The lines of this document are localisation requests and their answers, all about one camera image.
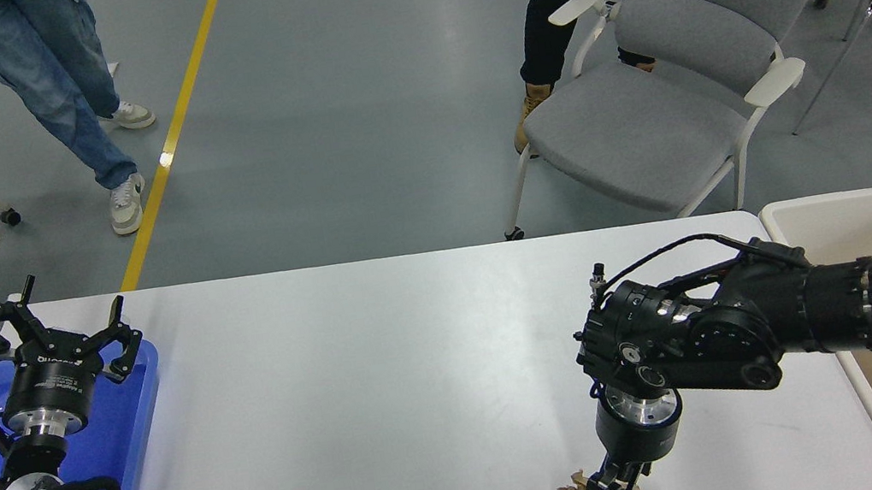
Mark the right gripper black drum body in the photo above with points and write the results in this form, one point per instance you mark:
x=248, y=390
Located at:
x=639, y=444

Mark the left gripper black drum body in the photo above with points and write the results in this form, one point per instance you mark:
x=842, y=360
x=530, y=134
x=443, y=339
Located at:
x=54, y=376

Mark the yellow floor tape line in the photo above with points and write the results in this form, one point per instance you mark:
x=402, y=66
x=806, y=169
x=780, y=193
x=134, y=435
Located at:
x=183, y=84

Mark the grey padded armchair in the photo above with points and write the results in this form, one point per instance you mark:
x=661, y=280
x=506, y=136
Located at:
x=636, y=137

